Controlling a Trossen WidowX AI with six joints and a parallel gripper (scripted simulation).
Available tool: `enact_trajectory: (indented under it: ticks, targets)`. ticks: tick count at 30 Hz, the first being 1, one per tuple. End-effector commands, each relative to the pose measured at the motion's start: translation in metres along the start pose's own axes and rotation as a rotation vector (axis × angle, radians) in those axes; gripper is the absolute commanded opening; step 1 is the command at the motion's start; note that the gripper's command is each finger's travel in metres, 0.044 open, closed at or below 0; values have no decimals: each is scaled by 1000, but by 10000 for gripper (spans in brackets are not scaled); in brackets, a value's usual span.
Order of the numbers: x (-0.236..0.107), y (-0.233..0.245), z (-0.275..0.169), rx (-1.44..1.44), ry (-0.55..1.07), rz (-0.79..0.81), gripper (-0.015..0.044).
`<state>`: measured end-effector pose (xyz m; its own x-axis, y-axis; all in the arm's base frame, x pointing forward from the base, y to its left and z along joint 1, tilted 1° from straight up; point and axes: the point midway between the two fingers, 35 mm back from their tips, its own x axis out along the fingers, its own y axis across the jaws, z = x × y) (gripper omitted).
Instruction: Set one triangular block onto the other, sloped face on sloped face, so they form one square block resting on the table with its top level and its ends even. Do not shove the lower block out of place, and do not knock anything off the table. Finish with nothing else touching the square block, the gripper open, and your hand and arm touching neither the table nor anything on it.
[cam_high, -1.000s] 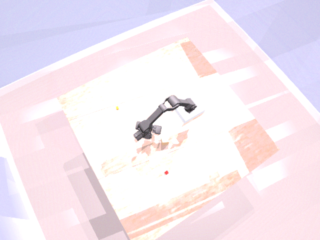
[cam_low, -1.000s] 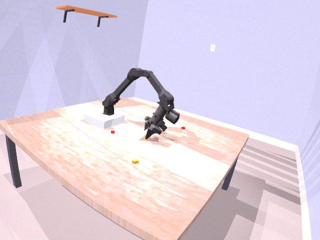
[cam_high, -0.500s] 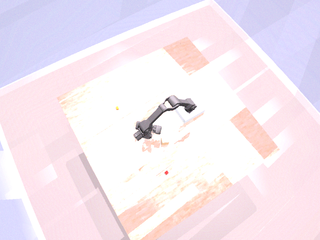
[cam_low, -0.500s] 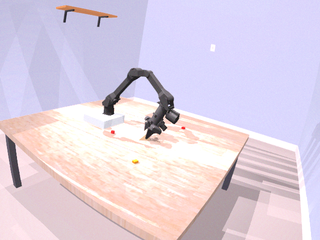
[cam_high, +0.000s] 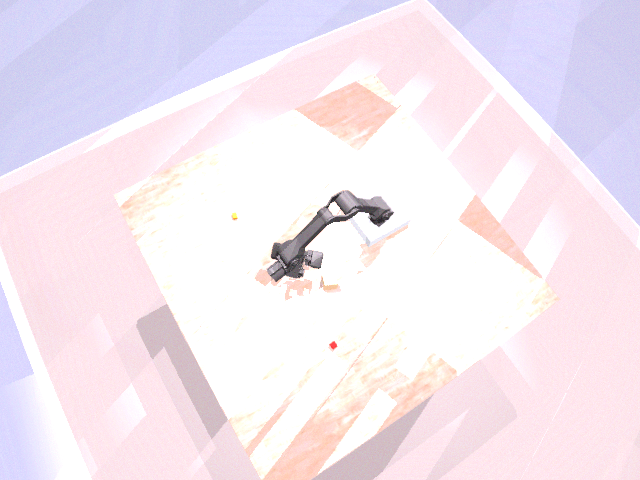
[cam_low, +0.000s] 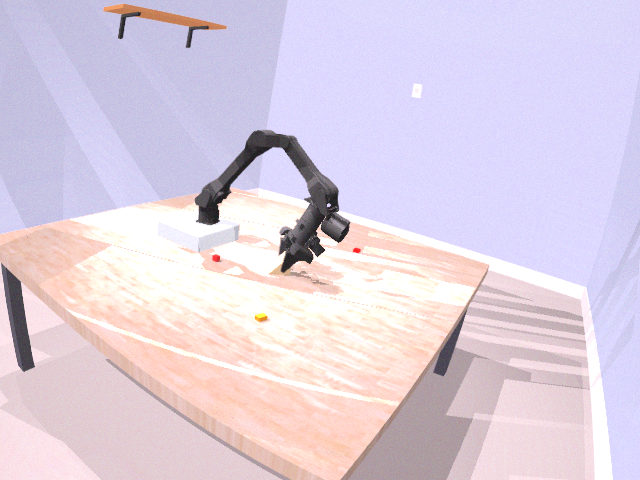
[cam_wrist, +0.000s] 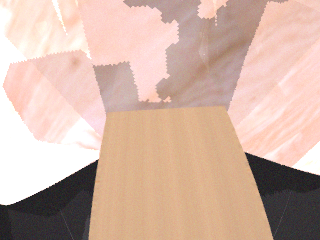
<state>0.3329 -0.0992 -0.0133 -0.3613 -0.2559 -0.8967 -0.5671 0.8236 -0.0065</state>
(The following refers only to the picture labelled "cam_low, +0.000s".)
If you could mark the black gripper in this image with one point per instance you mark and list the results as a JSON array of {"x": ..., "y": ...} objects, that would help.
[{"x": 294, "y": 239}]

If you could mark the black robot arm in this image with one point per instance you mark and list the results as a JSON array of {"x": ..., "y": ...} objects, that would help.
[{"x": 321, "y": 189}]

